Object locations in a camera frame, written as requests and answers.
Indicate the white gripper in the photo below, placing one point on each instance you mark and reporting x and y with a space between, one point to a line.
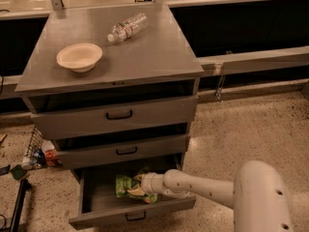
148 182

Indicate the green rice chip bag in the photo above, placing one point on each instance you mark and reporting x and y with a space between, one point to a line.
124 184

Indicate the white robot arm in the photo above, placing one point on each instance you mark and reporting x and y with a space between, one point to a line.
258 194

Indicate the grey bottom drawer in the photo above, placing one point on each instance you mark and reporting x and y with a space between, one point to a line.
99 205

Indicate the grey drawer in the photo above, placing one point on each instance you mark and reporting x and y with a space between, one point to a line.
99 205
116 117
133 150

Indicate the grey middle drawer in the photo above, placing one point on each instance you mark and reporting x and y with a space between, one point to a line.
133 150

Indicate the grey drawer cabinet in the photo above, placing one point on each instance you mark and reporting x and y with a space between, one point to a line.
156 63

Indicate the grey top drawer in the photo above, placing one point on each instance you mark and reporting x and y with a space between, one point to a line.
116 117

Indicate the red white snack package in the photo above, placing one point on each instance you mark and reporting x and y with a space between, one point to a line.
50 154

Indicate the blue can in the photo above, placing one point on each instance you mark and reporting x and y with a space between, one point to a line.
39 159

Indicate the white small bottle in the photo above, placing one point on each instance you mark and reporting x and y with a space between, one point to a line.
27 163

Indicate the black stand leg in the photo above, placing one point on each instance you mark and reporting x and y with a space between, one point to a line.
23 187

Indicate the green small object on floor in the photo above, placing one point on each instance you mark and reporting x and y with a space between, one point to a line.
18 172

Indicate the clear plastic water bottle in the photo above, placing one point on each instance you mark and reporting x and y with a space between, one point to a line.
127 28

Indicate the wire basket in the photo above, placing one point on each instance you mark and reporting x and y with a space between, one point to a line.
35 143

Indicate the grey horizontal rail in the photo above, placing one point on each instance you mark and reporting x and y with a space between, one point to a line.
255 61

